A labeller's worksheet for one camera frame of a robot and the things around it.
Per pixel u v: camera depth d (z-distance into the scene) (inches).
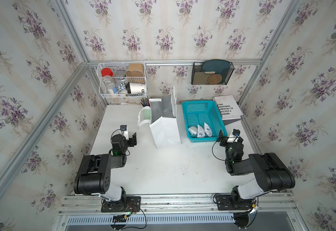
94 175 17.6
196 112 45.3
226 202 28.7
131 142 33.0
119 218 27.9
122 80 36.7
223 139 32.2
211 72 37.2
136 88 36.7
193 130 38.0
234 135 29.5
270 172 18.3
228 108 42.2
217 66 36.6
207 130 38.7
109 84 35.6
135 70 34.7
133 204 28.6
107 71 36.4
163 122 30.7
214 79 38.5
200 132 37.8
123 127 31.5
